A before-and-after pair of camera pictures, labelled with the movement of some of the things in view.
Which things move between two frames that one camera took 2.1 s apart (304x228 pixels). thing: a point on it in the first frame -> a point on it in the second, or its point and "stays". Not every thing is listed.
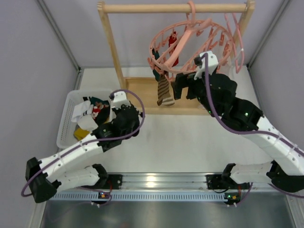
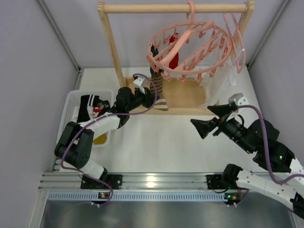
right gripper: [181, 84] -> [220, 126]
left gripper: [121, 111] -> [147, 100]
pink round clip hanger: [175, 49] stays
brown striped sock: [164, 90] -> [156, 86]
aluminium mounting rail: [173, 188] stays
